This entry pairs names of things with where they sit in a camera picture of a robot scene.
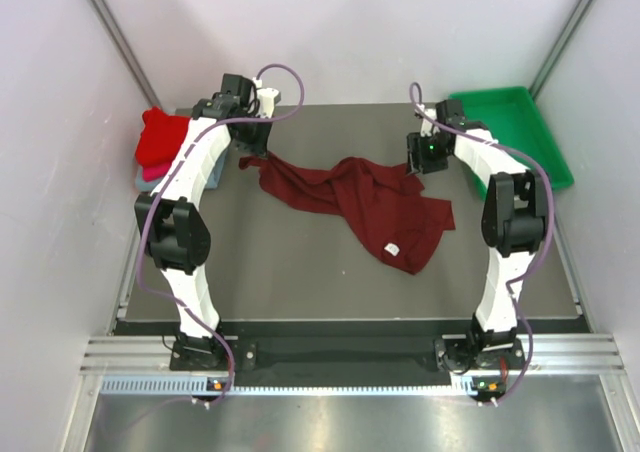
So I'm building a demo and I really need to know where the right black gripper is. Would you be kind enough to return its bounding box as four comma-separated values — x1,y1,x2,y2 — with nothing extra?
406,131,451,176

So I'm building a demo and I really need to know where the dark red t shirt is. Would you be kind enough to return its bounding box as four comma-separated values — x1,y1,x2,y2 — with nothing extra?
239,154,456,275

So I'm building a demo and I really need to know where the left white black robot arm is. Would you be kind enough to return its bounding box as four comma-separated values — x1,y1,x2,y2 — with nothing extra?
134,74,280,371

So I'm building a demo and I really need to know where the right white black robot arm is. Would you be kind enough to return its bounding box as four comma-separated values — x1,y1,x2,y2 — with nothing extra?
407,99,550,374

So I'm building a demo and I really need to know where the folded bright red t shirt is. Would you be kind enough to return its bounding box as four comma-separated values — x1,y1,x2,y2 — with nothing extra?
135,107,190,167

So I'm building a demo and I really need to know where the green plastic bin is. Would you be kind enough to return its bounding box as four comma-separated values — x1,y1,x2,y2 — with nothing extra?
449,86,574,191

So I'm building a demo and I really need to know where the folded grey blue t shirt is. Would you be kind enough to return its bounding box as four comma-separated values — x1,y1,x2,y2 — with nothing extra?
135,151,227,192

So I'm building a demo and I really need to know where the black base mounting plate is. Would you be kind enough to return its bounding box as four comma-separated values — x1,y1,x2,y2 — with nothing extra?
170,335,524,379

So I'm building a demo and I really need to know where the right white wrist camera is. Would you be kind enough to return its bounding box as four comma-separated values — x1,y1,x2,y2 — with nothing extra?
416,104,439,137

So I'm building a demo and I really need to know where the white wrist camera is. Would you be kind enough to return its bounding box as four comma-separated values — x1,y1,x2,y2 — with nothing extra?
253,77,281,119
416,104,439,137

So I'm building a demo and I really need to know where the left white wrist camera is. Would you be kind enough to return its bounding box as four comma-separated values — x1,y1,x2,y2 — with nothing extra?
253,77,281,119

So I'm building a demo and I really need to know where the left corner aluminium post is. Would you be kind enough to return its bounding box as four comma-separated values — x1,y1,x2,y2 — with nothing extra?
88,0,161,107

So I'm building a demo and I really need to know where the corner aluminium post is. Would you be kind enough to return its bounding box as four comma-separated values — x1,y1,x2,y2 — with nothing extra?
88,0,161,107
528,0,597,100

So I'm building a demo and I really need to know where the right corner aluminium post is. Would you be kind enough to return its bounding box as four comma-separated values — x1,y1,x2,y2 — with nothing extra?
528,0,597,100

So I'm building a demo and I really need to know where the aluminium frame rail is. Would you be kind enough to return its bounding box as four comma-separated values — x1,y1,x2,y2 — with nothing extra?
81,333,624,375

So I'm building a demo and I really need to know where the slotted grey cable duct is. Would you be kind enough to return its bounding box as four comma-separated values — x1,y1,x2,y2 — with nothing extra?
101,375,477,397

